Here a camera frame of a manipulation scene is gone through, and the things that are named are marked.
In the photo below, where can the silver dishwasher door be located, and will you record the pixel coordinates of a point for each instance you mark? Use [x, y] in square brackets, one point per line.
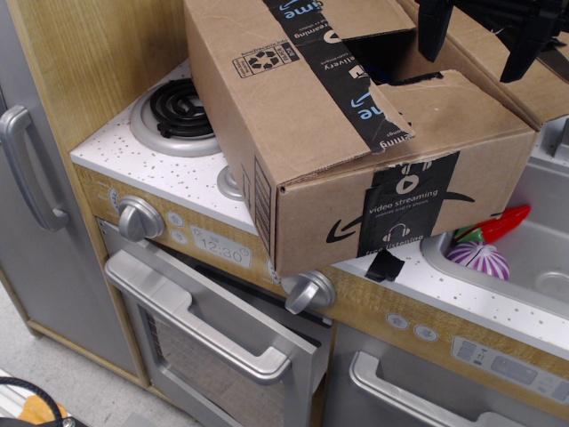
[487, 381]

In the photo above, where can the small silver stove burner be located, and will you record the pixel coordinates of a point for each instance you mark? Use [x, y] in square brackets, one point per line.
[228, 186]

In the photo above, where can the right silver oven knob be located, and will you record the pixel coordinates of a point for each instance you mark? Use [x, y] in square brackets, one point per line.
[308, 290]

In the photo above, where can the grey fridge door handle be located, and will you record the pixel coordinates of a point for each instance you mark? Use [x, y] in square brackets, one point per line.
[14, 123]

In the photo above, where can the red toy chili pepper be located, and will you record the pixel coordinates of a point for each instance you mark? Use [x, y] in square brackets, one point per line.
[494, 229]

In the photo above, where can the large brown cardboard box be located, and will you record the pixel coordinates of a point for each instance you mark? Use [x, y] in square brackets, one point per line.
[333, 166]

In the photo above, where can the silver oven door handle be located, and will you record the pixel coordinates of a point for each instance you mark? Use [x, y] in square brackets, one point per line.
[169, 300]

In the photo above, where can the purple striped toy onion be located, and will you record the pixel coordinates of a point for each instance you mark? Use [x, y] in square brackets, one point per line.
[481, 257]

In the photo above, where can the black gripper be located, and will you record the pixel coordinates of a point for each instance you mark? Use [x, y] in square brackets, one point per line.
[537, 22]

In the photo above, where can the orange cloth piece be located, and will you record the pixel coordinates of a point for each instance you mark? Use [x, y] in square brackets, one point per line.
[36, 411]

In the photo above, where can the silver oven knob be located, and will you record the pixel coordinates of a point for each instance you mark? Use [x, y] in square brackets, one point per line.
[138, 219]
[308, 290]

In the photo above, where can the silver dishwasher handle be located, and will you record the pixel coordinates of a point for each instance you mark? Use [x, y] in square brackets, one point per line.
[362, 373]

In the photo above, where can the silver toy oven door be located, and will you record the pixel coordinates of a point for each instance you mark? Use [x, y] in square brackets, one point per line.
[195, 380]

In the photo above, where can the silver toy sink basin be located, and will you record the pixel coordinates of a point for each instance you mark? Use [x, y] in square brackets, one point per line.
[536, 250]

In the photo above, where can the left silver oven knob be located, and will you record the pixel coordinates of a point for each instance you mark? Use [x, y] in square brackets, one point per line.
[138, 219]

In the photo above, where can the grey toy fridge door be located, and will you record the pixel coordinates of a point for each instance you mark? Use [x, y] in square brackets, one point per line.
[48, 264]

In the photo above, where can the black coil stove burner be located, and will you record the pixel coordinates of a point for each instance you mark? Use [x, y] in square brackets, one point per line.
[170, 119]

